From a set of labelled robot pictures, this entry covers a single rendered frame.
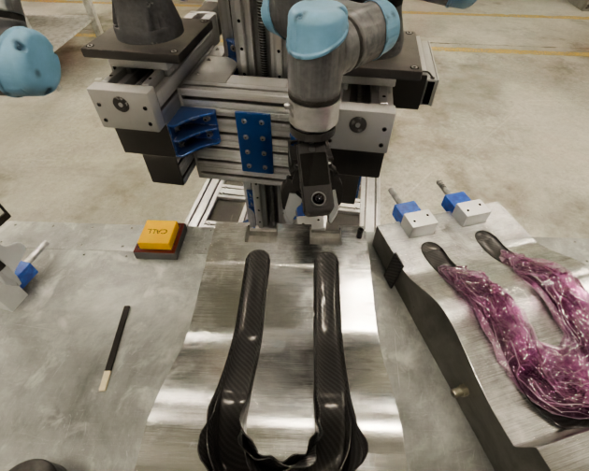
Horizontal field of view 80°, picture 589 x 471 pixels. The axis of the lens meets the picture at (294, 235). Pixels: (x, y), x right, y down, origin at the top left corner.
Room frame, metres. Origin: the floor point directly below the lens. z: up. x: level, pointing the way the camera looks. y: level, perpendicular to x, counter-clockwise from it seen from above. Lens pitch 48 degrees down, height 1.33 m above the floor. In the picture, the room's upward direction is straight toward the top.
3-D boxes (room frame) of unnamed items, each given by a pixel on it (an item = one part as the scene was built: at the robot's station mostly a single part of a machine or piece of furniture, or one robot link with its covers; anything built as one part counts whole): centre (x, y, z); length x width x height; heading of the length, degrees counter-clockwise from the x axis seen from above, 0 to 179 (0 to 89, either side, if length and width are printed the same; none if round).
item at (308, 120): (0.48, -0.03, 1.07); 0.08 x 0.08 x 0.05
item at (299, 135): (0.49, -0.03, 0.99); 0.09 x 0.08 x 0.12; 6
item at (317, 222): (0.50, -0.03, 0.83); 0.13 x 0.05 x 0.05; 6
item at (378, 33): (0.57, -0.09, 1.14); 0.11 x 0.11 x 0.08; 46
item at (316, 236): (0.39, -0.05, 0.87); 0.05 x 0.05 x 0.04; 88
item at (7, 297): (0.37, 0.49, 0.83); 0.13 x 0.05 x 0.05; 165
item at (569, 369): (0.24, -0.34, 0.90); 0.26 x 0.18 x 0.08; 15
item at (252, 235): (0.40, 0.06, 0.87); 0.05 x 0.05 x 0.04; 88
